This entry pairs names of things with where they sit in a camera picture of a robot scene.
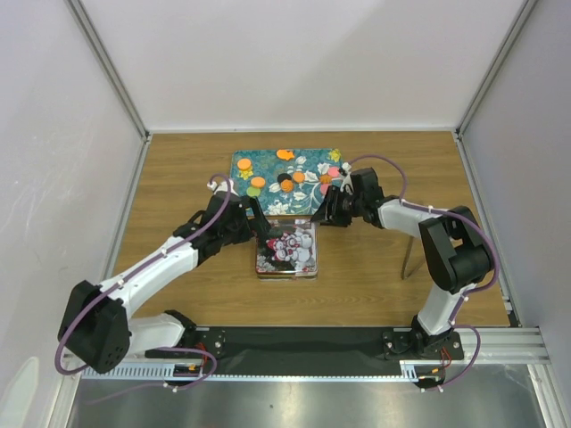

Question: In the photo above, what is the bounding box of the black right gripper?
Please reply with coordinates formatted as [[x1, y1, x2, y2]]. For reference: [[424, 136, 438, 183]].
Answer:
[[310, 185, 365, 228]]

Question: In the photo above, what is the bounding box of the gold tin lid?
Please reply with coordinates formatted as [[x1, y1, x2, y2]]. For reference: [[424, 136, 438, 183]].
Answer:
[[255, 218, 318, 275]]

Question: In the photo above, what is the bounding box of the gold cookie tin box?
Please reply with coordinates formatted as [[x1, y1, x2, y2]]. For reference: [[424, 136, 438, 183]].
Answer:
[[257, 273, 318, 281]]

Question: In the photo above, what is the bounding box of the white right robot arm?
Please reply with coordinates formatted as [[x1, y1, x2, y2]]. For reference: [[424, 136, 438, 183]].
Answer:
[[311, 168, 497, 358]]

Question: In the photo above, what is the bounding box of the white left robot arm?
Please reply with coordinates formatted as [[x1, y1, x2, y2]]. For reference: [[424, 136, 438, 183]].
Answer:
[[55, 192, 270, 375]]

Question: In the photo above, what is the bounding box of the green round cookie left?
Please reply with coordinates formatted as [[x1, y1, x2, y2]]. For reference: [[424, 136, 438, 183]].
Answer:
[[246, 186, 261, 198]]

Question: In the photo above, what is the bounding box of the orange round cookie left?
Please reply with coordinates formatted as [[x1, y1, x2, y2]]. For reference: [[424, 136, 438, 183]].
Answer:
[[251, 177, 266, 188]]

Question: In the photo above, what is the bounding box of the orange round cookie centre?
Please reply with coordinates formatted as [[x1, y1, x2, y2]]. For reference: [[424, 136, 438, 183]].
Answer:
[[292, 171, 305, 184]]

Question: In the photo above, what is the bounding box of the orange waffle cookie centre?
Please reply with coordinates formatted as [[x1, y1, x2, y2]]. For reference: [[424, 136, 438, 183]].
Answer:
[[280, 179, 294, 193]]

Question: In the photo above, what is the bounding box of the pink round cookie right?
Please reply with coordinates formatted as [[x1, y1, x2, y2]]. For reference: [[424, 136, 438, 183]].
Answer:
[[327, 167, 340, 178]]

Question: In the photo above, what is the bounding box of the teal floral serving tray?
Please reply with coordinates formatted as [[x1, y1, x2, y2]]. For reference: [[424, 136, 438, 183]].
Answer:
[[230, 148, 343, 217]]

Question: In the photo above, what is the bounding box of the black round cookie centre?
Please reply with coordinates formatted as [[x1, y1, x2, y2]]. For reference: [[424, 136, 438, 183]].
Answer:
[[277, 173, 292, 184]]

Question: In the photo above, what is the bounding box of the orange round cookie top-left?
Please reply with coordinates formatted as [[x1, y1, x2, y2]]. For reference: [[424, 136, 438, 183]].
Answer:
[[236, 158, 252, 170]]

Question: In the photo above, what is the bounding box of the orange fish cookie top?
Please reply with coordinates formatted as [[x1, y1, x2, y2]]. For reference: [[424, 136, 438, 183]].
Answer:
[[276, 149, 295, 161]]

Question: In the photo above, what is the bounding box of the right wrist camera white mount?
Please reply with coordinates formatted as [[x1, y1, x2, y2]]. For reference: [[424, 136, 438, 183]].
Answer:
[[338, 162, 354, 195]]

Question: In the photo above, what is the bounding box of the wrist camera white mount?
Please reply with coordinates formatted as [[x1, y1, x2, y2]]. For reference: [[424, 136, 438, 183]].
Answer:
[[207, 179, 239, 198], [338, 162, 354, 195]]

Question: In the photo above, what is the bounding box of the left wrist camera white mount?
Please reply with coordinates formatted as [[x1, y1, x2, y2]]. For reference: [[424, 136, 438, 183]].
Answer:
[[207, 179, 239, 198]]

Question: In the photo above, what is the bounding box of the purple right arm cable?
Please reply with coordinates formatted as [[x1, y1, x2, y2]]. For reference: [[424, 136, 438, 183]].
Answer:
[[345, 153, 500, 393]]

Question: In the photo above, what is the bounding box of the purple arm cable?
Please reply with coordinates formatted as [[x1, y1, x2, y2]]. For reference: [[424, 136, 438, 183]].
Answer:
[[345, 153, 500, 393], [54, 173, 232, 375]]

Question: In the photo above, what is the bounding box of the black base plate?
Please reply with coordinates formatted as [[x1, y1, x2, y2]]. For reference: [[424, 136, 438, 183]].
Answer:
[[145, 325, 465, 376]]

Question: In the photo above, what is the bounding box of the white cable duct right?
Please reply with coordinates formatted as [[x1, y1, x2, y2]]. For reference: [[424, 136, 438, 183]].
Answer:
[[400, 360, 451, 381]]

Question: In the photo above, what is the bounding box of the white cable duct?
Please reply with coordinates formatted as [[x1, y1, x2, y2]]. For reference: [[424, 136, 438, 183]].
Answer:
[[400, 360, 451, 381], [82, 360, 211, 380]]

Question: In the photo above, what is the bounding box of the white cable duct left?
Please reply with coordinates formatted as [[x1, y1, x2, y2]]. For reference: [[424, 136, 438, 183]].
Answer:
[[82, 360, 211, 380]]

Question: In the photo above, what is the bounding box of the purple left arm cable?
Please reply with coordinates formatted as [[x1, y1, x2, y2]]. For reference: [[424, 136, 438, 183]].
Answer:
[[54, 173, 232, 375]]

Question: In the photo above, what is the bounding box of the aluminium frame post left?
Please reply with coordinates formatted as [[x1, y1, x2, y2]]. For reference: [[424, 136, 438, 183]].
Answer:
[[63, 0, 150, 143]]

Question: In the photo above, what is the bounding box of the aluminium frame post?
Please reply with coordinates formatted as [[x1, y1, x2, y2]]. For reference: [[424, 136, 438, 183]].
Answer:
[[453, 0, 539, 139], [63, 0, 150, 143]]

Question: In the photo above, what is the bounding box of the aluminium frame post right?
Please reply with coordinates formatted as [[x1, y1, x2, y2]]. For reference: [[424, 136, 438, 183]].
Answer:
[[453, 0, 539, 139]]

